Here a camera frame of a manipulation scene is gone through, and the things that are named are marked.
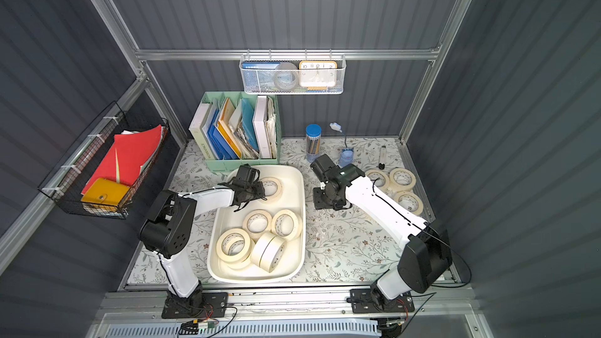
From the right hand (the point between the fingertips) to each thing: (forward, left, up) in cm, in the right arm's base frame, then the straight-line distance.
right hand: (326, 201), depth 81 cm
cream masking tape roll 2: (+9, +20, -12) cm, 25 cm away
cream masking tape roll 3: (-2, +27, -14) cm, 30 cm away
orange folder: (+31, +41, +7) cm, 52 cm away
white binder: (+29, +26, +8) cm, 40 cm away
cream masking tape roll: (+20, -36, -15) cm, 44 cm away
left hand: (+13, +28, -13) cm, 33 cm away
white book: (+25, +50, +11) cm, 57 cm away
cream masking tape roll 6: (-16, +19, -4) cm, 25 cm away
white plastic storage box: (-17, +12, -15) cm, 26 cm away
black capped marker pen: (+32, -30, -15) cm, 46 cm away
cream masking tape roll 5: (-11, +33, -13) cm, 37 cm away
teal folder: (+36, +32, +8) cm, 49 cm away
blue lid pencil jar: (+29, +4, 0) cm, 29 cm away
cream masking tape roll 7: (-19, +31, -11) cm, 38 cm away
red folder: (+9, +65, +16) cm, 68 cm away
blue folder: (+26, +44, +3) cm, 51 cm away
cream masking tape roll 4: (-2, +15, -15) cm, 21 cm away
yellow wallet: (-7, +63, +17) cm, 65 cm away
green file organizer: (+30, +34, +7) cm, 46 cm away
